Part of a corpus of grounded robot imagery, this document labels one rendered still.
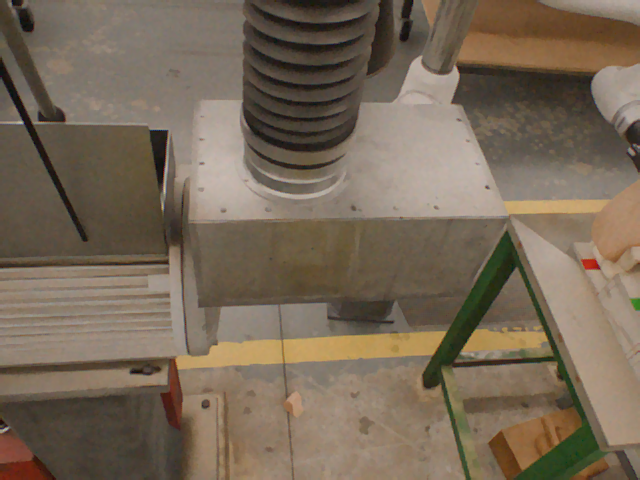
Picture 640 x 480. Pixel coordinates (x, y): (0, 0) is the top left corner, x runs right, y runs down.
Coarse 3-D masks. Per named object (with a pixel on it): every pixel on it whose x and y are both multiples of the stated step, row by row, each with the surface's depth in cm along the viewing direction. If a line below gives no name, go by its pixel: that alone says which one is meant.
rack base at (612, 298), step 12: (624, 276) 116; (636, 276) 117; (612, 288) 118; (624, 288) 115; (636, 288) 115; (600, 300) 122; (612, 300) 118; (624, 300) 115; (612, 312) 119; (624, 312) 115; (636, 312) 111; (612, 324) 119; (624, 324) 115; (636, 324) 111; (624, 336) 115; (636, 336) 111; (624, 348) 115; (636, 348) 111
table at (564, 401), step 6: (564, 396) 203; (570, 396) 200; (558, 402) 207; (564, 402) 204; (570, 402) 200; (564, 408) 204; (624, 450) 176; (630, 450) 176; (618, 456) 179; (624, 456) 176; (630, 456) 175; (636, 456) 175; (624, 462) 176; (630, 462) 174; (636, 462) 174; (624, 468) 176; (630, 468) 174; (636, 468) 173; (630, 474) 174; (636, 474) 172
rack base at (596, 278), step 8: (576, 248) 131; (584, 248) 131; (584, 256) 130; (592, 256) 130; (592, 272) 127; (600, 272) 127; (632, 272) 128; (592, 280) 125; (600, 280) 126; (600, 288) 124
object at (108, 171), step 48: (0, 144) 49; (48, 144) 50; (96, 144) 50; (144, 144) 51; (0, 192) 53; (48, 192) 54; (96, 192) 55; (144, 192) 56; (0, 240) 59; (48, 240) 60; (96, 240) 60; (144, 240) 61
